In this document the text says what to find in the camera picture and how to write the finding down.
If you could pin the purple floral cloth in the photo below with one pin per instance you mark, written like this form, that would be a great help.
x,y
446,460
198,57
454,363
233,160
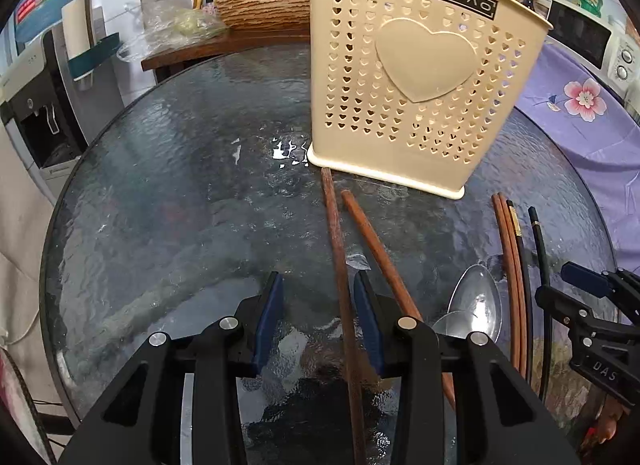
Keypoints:
x,y
590,145

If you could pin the black chopstick with gold band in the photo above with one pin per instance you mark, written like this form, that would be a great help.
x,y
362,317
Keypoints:
x,y
542,255
520,265

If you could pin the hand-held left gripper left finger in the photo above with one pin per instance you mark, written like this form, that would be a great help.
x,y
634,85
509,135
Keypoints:
x,y
267,317

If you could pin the small metal spoon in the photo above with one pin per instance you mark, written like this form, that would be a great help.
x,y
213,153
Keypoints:
x,y
450,322

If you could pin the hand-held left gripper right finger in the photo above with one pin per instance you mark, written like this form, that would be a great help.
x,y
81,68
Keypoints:
x,y
369,322

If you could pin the white and teal cup holder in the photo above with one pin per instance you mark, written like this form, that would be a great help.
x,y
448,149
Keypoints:
x,y
80,45

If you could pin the wooden side table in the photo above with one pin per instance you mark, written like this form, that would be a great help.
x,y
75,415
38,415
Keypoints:
x,y
225,45

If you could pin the beige perforated utensil holder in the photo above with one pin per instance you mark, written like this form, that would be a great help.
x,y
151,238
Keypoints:
x,y
425,110

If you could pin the dark brown wooden chopstick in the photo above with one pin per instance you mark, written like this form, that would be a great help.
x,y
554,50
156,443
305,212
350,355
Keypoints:
x,y
370,240
337,255

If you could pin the large metal spoon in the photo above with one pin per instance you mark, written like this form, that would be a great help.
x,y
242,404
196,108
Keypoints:
x,y
475,295

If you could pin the beige cloth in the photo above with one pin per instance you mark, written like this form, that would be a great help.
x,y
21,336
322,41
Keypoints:
x,y
20,245

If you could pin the person's right hand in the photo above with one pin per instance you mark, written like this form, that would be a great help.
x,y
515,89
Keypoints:
x,y
607,425

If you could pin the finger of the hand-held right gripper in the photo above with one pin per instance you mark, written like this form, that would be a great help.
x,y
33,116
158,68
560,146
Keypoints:
x,y
585,279
565,302

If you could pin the grey water dispenser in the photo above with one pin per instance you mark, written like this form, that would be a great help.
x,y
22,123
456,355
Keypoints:
x,y
30,105

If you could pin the reddish brown chopstick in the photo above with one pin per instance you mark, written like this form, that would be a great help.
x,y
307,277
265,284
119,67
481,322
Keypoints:
x,y
505,255
514,265

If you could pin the white microwave oven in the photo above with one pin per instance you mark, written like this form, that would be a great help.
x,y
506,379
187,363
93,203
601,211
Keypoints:
x,y
580,30

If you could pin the woven basket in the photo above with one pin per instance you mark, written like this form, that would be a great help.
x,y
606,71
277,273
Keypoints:
x,y
265,7

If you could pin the clear plastic bags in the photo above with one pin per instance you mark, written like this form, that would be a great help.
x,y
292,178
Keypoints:
x,y
175,27

